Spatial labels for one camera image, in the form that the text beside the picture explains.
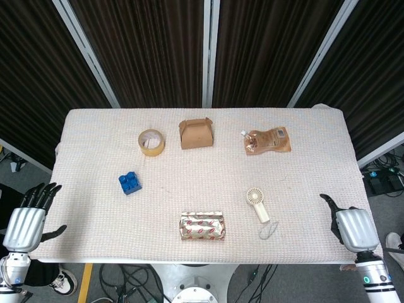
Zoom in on white woven tablecloth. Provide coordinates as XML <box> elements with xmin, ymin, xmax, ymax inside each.
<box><xmin>31</xmin><ymin>104</ymin><xmax>384</xmax><ymax>265</ymax></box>

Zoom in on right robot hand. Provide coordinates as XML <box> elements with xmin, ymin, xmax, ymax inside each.
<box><xmin>319</xmin><ymin>193</ymin><xmax>380</xmax><ymax>253</ymax></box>

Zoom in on thin white cable loop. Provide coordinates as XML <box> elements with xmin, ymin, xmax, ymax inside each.
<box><xmin>259</xmin><ymin>221</ymin><xmax>279</xmax><ymax>240</ymax></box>

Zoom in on black and white sneaker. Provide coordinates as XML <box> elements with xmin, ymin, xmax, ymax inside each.
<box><xmin>49</xmin><ymin>264</ymin><xmax>78</xmax><ymax>297</ymax></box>

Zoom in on white shoe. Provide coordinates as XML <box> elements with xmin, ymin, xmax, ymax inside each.
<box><xmin>385</xmin><ymin>232</ymin><xmax>404</xmax><ymax>258</ymax></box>

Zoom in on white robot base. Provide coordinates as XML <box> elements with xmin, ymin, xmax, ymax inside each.
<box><xmin>148</xmin><ymin>263</ymin><xmax>237</xmax><ymax>303</ymax></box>

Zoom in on gold foil snack bag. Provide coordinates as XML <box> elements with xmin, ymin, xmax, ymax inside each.
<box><xmin>179</xmin><ymin>211</ymin><xmax>227</xmax><ymax>242</ymax></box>

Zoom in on brown spouted drink pouch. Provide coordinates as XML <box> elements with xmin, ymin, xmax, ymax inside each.
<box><xmin>241</xmin><ymin>126</ymin><xmax>292</xmax><ymax>156</ymax></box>

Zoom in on yellow tape roll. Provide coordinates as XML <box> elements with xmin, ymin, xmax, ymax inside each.
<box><xmin>138</xmin><ymin>128</ymin><xmax>165</xmax><ymax>157</ymax></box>

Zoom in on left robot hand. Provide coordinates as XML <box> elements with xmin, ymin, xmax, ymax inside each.
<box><xmin>2</xmin><ymin>182</ymin><xmax>68</xmax><ymax>253</ymax></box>

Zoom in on black floor cables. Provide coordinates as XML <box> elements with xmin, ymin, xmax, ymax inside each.
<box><xmin>99</xmin><ymin>264</ymin><xmax>165</xmax><ymax>303</ymax></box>

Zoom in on brown cardboard gable box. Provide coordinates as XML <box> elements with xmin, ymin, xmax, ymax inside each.
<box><xmin>178</xmin><ymin>117</ymin><xmax>214</xmax><ymax>150</ymax></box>

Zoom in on blue toy building block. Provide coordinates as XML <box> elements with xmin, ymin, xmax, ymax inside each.
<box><xmin>118</xmin><ymin>170</ymin><xmax>143</xmax><ymax>196</ymax></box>

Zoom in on cream handheld fan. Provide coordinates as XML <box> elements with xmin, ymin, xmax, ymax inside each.
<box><xmin>246</xmin><ymin>187</ymin><xmax>270</xmax><ymax>224</ymax></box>

